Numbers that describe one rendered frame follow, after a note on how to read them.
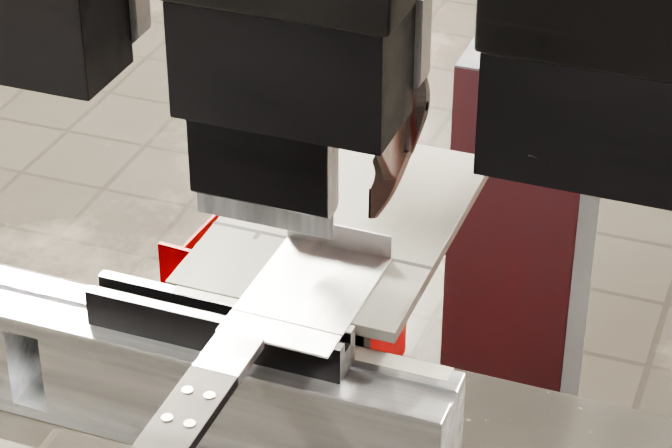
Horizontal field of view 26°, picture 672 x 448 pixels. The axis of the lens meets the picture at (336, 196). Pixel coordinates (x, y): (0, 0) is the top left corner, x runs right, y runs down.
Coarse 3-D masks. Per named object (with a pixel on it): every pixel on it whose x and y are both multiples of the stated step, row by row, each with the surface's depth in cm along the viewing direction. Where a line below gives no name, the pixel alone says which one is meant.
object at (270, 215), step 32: (192, 128) 96; (224, 128) 95; (192, 160) 98; (224, 160) 97; (256, 160) 96; (288, 160) 95; (320, 160) 94; (224, 192) 98; (256, 192) 97; (288, 192) 96; (320, 192) 95; (288, 224) 98; (320, 224) 97
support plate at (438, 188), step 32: (352, 160) 123; (416, 160) 123; (448, 160) 123; (352, 192) 118; (416, 192) 118; (448, 192) 118; (256, 224) 114; (352, 224) 114; (384, 224) 114; (416, 224) 114; (448, 224) 114; (192, 256) 110; (224, 256) 110; (256, 256) 110; (416, 256) 110; (192, 288) 107; (224, 288) 107; (384, 288) 107; (416, 288) 107; (384, 320) 103
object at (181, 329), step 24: (96, 288) 107; (120, 288) 108; (144, 288) 107; (168, 288) 107; (96, 312) 107; (120, 312) 106; (144, 312) 105; (168, 312) 105; (192, 312) 104; (216, 312) 106; (144, 336) 107; (168, 336) 106; (192, 336) 105; (264, 360) 103; (288, 360) 103; (312, 360) 102; (336, 360) 101
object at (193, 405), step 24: (216, 336) 101; (240, 336) 101; (216, 360) 99; (240, 360) 99; (192, 384) 97; (216, 384) 97; (168, 408) 94; (192, 408) 94; (216, 408) 95; (72, 432) 88; (144, 432) 92; (168, 432) 92; (192, 432) 92
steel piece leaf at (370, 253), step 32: (288, 256) 110; (320, 256) 110; (352, 256) 110; (384, 256) 110; (256, 288) 106; (288, 288) 106; (320, 288) 106; (352, 288) 106; (288, 320) 103; (320, 320) 103; (352, 320) 103
